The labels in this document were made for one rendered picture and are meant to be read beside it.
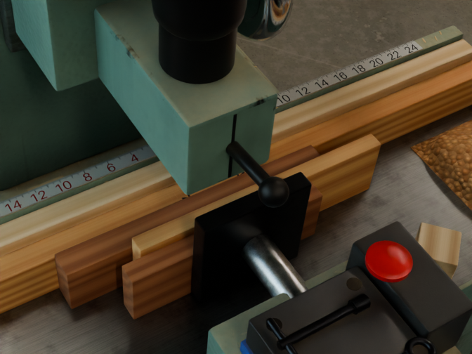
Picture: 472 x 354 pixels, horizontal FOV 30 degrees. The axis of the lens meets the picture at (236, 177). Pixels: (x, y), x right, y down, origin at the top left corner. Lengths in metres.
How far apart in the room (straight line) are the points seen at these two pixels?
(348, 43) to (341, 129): 1.57
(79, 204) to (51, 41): 0.12
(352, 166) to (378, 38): 1.64
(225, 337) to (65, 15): 0.25
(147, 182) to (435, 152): 0.26
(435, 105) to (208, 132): 0.30
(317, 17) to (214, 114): 1.83
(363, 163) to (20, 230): 0.28
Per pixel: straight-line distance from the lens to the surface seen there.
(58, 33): 0.64
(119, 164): 0.69
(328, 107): 0.75
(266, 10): 0.73
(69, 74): 0.67
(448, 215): 0.76
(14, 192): 0.88
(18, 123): 0.82
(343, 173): 0.72
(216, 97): 0.58
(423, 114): 0.81
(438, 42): 0.84
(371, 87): 0.78
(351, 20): 2.39
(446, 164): 0.79
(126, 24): 0.63
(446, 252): 0.70
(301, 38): 2.31
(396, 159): 0.79
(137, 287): 0.63
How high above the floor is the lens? 1.47
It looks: 49 degrees down
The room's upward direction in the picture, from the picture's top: 6 degrees clockwise
